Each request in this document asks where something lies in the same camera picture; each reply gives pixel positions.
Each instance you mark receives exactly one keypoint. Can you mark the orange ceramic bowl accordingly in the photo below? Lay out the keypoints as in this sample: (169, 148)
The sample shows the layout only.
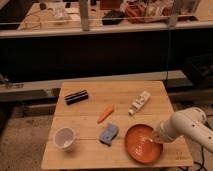
(139, 145)

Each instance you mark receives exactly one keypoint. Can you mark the orange tool on shelf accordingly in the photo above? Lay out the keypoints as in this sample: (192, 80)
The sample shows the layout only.
(135, 13)

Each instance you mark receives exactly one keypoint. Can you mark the blue sponge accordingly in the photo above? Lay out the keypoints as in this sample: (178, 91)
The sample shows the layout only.
(108, 134)

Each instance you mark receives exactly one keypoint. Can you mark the white plastic cup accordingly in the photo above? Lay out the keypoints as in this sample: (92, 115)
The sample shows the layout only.
(64, 138)

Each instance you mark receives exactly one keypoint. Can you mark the orange toy carrot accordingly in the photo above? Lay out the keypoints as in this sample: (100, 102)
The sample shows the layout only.
(105, 114)

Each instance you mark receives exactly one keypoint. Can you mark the black striped block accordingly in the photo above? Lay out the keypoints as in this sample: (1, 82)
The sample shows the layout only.
(76, 97)

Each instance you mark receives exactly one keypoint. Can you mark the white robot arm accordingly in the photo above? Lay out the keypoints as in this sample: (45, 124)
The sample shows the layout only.
(189, 122)

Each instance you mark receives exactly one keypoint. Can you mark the grey metal post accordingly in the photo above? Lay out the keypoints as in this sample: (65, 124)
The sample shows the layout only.
(83, 7)

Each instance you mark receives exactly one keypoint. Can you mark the black bag on shelf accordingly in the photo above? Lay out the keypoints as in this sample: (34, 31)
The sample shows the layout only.
(112, 17)

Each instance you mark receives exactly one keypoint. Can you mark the white tube bottle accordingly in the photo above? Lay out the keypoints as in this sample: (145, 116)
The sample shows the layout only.
(139, 102)

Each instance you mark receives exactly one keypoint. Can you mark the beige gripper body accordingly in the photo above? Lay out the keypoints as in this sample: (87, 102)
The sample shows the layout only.
(158, 134)

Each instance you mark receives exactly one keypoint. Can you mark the wooden table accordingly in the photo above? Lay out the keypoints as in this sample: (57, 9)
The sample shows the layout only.
(89, 152)

